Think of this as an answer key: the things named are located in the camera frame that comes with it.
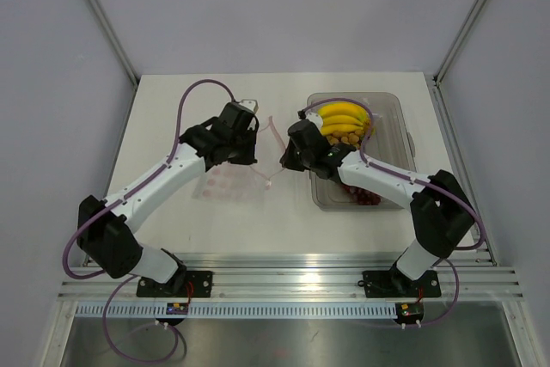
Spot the left small circuit board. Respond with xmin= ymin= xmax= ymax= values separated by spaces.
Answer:
xmin=166 ymin=303 xmax=189 ymax=315

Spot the right aluminium frame post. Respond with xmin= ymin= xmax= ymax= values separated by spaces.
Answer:
xmin=433 ymin=0 xmax=490 ymax=87

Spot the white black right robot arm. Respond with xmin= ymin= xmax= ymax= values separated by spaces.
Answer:
xmin=280 ymin=119 xmax=476 ymax=298

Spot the aluminium mounting rail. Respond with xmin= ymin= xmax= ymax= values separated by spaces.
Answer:
xmin=58 ymin=261 xmax=523 ymax=320

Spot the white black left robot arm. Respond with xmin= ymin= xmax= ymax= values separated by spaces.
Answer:
xmin=76 ymin=100 xmax=259 ymax=297

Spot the aluminium frame post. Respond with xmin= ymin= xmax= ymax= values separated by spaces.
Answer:
xmin=433 ymin=0 xmax=490 ymax=87
xmin=84 ymin=0 xmax=140 ymax=90

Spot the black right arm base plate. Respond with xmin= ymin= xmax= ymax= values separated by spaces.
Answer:
xmin=357 ymin=270 xmax=442 ymax=299

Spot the right small circuit board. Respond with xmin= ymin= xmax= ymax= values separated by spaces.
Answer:
xmin=396 ymin=303 xmax=425 ymax=323

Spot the clear red-dotted zip bag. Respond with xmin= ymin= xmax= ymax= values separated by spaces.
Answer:
xmin=191 ymin=115 xmax=288 ymax=204

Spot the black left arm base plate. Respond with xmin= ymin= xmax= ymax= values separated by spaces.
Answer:
xmin=136 ymin=270 xmax=213 ymax=298

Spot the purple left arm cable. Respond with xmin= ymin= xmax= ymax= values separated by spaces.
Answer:
xmin=63 ymin=78 xmax=235 ymax=362

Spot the brown longan bunch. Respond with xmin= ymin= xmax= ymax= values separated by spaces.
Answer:
xmin=327 ymin=130 xmax=364 ymax=148

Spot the small circuit board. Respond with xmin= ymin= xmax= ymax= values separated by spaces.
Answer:
xmin=396 ymin=303 xmax=425 ymax=323
xmin=166 ymin=303 xmax=189 ymax=315

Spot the red grape bunch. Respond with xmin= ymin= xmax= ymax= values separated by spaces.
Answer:
xmin=342 ymin=185 xmax=382 ymax=206

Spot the clear grey plastic bin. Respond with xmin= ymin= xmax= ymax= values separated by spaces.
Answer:
xmin=307 ymin=92 xmax=416 ymax=212

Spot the left aluminium frame post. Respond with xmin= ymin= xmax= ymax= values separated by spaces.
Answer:
xmin=84 ymin=0 xmax=140 ymax=90

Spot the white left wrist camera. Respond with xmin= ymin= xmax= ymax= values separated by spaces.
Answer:
xmin=238 ymin=99 xmax=259 ymax=114

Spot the yellow banana bunch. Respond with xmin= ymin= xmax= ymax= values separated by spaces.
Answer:
xmin=317 ymin=101 xmax=373 ymax=136

